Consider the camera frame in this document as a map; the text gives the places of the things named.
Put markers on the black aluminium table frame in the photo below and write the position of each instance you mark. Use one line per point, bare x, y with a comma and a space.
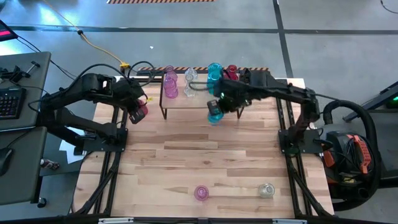
295, 186

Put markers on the grey side desk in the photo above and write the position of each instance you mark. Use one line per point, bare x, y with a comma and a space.
34, 93
25, 174

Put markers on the black computer mouse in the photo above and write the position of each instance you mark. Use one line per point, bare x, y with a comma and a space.
4, 161

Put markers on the round red glass vase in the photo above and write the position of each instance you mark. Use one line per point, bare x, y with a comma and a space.
231, 69

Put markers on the wide round clear glass vase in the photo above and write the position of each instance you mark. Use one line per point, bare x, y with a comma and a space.
266, 190

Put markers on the wooden shelf with black frame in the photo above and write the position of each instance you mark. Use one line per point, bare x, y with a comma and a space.
186, 102

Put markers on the computer monitor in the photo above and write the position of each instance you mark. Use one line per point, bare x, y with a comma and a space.
6, 31

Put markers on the teal diamond-pattern glass bottle vase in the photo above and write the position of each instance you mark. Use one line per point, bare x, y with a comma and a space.
215, 119

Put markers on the black desk clamp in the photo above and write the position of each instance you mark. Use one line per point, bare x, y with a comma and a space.
17, 74

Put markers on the pink cone-shaped glass vase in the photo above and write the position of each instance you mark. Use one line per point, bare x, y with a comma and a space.
201, 193

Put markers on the small pink glass vase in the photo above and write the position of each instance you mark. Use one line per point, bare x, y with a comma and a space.
170, 71

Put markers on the wide-mouthed teal glass vase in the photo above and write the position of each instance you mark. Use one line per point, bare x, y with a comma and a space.
215, 67

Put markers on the round teal glass vase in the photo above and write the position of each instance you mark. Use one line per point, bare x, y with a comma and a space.
212, 80

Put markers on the small metal cylinder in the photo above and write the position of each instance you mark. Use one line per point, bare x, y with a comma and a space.
49, 164

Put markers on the black orange vacuum cleaner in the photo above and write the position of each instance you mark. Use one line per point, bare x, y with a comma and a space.
362, 152

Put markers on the red ribbed cylinder glass vase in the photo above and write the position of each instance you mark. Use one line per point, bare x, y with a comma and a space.
144, 107

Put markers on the black round knob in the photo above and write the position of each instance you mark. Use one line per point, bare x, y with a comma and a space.
42, 203

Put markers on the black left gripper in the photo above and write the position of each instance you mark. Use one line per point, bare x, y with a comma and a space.
129, 91

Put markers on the black keyboard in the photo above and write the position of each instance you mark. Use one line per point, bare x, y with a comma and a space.
11, 104

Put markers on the pink ribbed glass bottle vase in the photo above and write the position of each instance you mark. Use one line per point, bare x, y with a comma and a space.
171, 88

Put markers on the small round clear glass vase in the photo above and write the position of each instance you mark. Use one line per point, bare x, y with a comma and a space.
191, 74

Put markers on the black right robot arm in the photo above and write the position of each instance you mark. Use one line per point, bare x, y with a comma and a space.
280, 90

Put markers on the tall faceted clear glass vase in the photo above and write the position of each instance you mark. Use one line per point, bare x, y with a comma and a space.
189, 92

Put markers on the silver aluminium extrusion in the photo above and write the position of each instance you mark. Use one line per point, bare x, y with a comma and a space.
289, 221
115, 221

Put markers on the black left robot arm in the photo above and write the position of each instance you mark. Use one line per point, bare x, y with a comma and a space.
90, 85

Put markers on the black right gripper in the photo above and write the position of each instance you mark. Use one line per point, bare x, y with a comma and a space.
233, 96

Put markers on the black equipment with green light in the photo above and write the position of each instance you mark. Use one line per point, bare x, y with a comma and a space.
382, 96

